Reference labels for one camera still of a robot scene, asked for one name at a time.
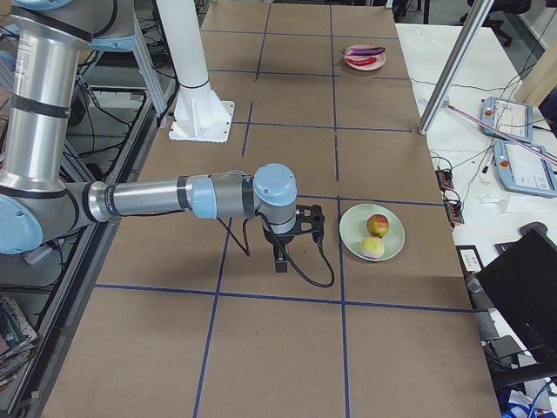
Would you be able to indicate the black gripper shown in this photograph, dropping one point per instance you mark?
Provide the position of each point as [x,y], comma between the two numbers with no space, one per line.
[278,239]

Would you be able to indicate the pink green peach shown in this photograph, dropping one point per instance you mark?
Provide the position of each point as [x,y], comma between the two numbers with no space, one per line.
[372,247]

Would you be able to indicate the red yellow pomegranate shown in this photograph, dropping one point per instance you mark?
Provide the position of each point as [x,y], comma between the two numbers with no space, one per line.
[378,225]

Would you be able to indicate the red chili pepper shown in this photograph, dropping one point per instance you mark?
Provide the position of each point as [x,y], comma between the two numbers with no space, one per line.
[361,61]

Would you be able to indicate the purple eggplant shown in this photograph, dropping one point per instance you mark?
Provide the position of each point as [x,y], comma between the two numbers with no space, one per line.
[362,50]

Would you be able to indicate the green plate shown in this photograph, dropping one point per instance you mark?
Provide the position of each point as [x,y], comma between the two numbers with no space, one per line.
[352,229]

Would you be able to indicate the orange power strip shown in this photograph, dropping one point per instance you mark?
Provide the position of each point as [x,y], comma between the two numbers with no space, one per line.
[451,199]

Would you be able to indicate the pink plate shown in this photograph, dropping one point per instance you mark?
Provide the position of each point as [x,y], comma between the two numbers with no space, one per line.
[381,60]

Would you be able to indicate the grabber reaching stick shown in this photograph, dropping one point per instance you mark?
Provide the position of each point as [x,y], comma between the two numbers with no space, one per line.
[551,160]

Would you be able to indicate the black laptop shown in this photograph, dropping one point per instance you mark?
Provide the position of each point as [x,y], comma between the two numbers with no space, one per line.
[521,284]

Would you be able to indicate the near teach pendant tablet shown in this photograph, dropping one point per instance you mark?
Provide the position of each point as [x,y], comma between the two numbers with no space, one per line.
[522,169]

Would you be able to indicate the teach pendant tablet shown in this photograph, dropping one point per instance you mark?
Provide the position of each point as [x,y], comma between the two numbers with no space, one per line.
[522,169]
[513,118]

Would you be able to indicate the black computer mouse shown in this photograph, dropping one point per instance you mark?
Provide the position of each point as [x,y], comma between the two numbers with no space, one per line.
[537,226]

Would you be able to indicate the stack of books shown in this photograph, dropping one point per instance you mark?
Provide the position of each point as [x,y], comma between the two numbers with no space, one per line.
[18,338]

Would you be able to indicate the far teach pendant tablet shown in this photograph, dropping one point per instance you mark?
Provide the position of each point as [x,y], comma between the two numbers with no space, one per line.
[513,118]

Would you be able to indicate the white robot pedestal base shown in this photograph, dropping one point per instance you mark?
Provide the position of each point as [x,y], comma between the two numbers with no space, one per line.
[200,115]

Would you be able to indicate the aluminium frame post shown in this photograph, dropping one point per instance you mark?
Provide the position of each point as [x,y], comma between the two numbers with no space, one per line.
[467,34]

